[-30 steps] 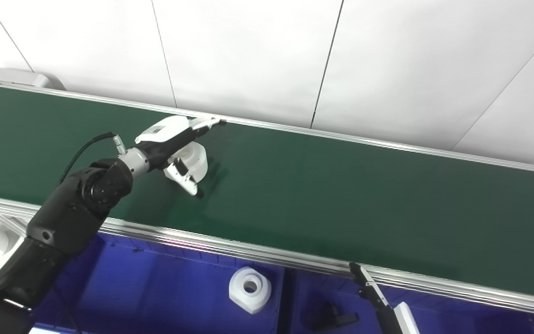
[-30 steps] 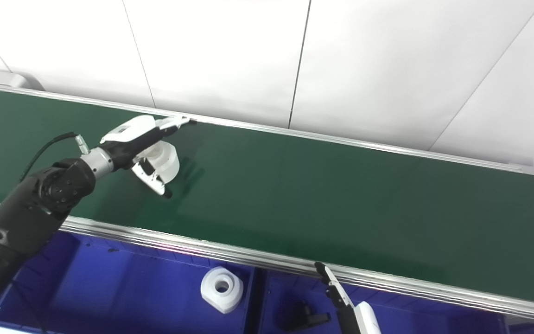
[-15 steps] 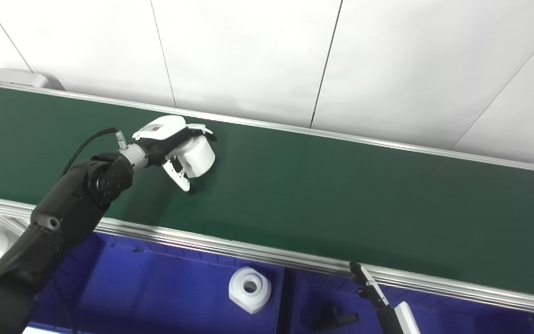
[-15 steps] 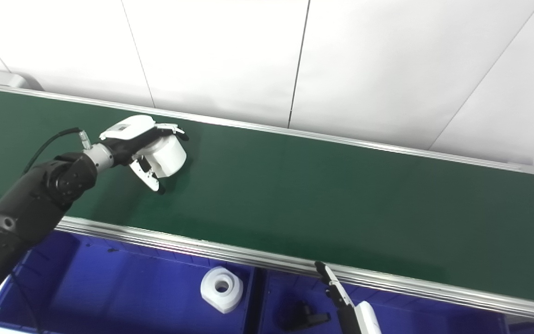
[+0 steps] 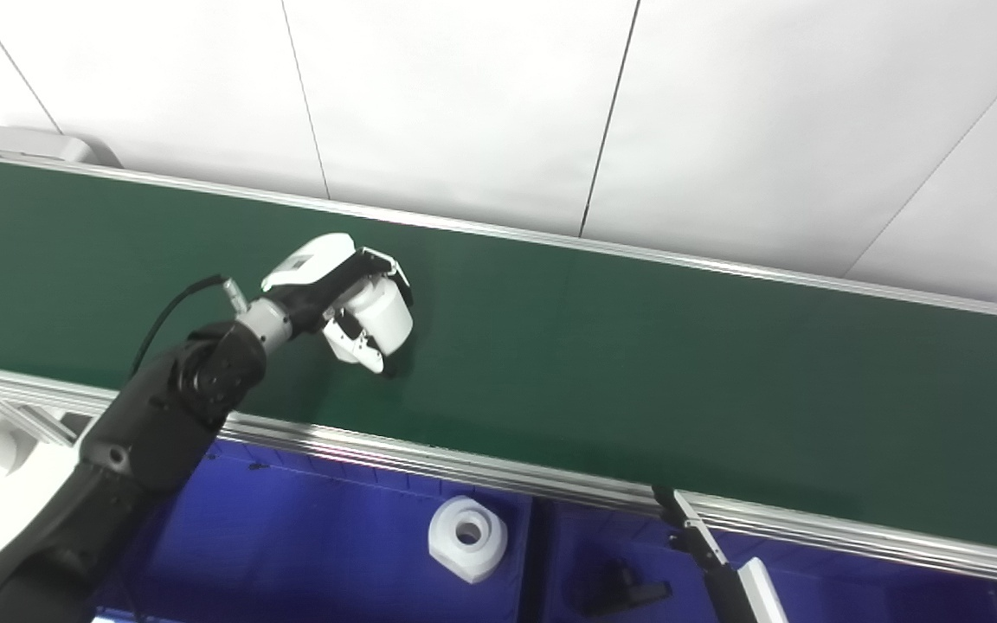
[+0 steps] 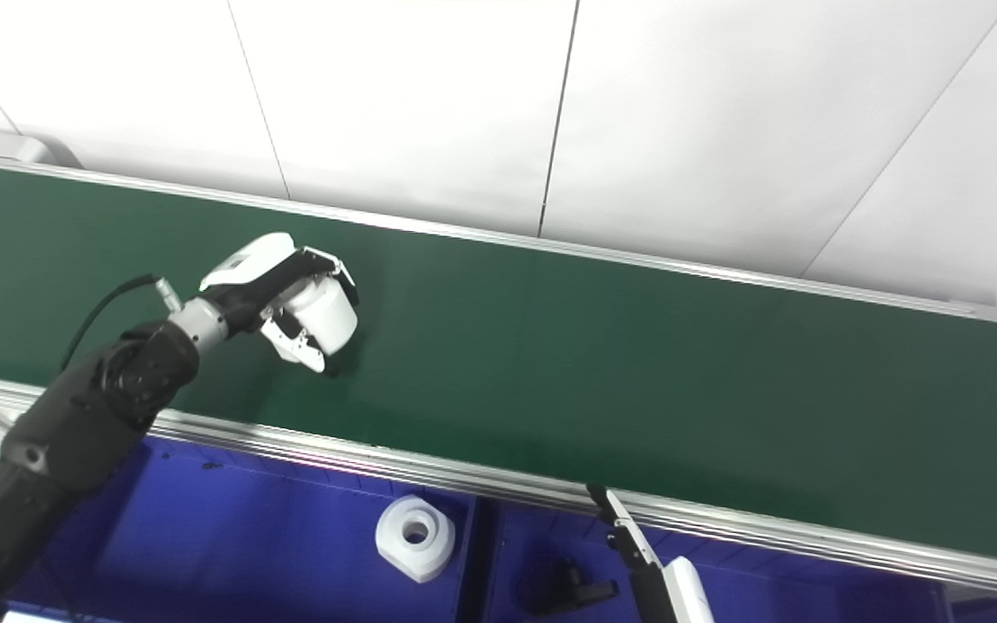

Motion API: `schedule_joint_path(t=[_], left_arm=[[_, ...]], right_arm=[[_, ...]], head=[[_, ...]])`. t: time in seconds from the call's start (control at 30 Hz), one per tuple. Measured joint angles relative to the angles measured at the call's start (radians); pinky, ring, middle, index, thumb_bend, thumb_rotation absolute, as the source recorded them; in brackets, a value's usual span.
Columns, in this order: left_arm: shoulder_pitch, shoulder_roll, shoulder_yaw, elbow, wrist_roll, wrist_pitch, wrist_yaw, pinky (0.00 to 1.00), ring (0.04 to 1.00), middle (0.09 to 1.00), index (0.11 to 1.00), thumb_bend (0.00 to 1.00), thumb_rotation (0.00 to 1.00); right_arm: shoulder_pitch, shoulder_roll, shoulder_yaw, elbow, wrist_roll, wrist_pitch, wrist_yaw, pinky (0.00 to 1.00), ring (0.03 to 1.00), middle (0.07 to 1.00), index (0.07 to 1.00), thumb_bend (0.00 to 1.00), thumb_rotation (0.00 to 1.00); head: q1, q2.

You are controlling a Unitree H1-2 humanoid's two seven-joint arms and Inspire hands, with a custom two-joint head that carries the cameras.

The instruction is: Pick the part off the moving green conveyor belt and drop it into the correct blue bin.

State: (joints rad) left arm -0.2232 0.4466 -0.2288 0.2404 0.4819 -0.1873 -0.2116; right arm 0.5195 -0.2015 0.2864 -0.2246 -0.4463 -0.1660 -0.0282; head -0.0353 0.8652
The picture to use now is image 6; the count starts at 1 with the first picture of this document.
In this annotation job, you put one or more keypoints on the blue plastic bin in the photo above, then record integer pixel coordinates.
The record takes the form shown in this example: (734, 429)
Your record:
(793, 597)
(247, 536)

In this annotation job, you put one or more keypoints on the green conveyor belt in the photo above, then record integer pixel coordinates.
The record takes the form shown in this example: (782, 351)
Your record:
(594, 363)

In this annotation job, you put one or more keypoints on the white plastic part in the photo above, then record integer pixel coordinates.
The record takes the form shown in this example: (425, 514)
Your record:
(325, 316)

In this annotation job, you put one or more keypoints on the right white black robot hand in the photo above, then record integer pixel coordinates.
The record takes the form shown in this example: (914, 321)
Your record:
(667, 593)

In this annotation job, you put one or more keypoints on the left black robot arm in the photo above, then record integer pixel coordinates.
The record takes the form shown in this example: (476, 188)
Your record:
(74, 424)

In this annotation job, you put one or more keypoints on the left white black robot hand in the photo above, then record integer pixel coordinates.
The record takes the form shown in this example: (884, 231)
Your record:
(247, 281)

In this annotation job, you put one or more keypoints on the black plastic part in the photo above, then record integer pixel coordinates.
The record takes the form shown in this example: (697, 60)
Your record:
(563, 588)

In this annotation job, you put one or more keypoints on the white part with hole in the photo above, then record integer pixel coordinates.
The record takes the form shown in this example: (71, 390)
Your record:
(416, 536)

